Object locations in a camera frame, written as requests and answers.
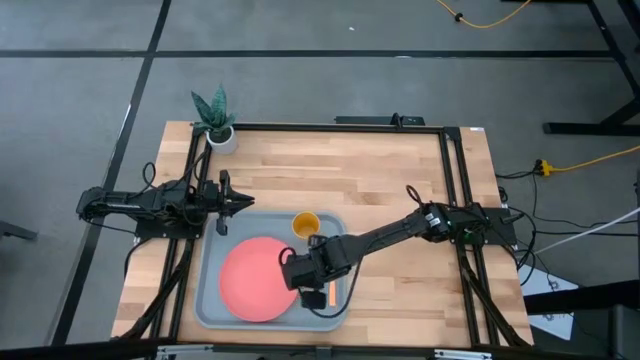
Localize grey plastic tray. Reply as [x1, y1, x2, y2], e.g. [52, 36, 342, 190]
[193, 210, 350, 333]

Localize black floor cables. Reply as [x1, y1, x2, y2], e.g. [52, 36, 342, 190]
[494, 169, 640, 274]

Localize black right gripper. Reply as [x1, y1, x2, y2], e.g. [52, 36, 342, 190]
[281, 247, 335, 310]

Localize black aluminium table frame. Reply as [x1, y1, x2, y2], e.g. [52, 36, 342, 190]
[119, 122, 534, 351]

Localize yellow extension cable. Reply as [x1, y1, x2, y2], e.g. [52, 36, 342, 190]
[534, 144, 640, 177]
[434, 0, 532, 30]

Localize pink round plate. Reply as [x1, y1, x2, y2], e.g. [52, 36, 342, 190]
[218, 236, 301, 324]

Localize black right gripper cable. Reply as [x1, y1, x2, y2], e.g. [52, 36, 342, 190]
[307, 249, 362, 320]

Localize white paper sheet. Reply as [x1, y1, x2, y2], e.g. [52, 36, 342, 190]
[518, 263, 577, 341]

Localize black desk frame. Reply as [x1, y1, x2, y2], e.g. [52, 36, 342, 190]
[543, 0, 640, 136]

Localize black bar device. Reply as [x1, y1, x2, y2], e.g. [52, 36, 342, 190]
[334, 113, 426, 127]

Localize black furniture block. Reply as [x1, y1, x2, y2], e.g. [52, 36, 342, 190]
[523, 279, 640, 360]

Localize green snake plant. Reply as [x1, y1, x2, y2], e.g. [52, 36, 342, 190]
[190, 83, 237, 136]

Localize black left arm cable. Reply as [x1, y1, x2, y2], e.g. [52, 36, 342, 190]
[141, 160, 158, 201]

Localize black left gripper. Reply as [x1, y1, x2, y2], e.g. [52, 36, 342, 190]
[202, 169, 255, 237]

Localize white plant pot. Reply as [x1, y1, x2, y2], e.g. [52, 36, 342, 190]
[205, 125, 238, 155]

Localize white cable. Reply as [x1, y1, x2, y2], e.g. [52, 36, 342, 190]
[534, 206, 640, 256]

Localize yellow plastic cup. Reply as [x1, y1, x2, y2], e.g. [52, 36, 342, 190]
[291, 211, 322, 240]

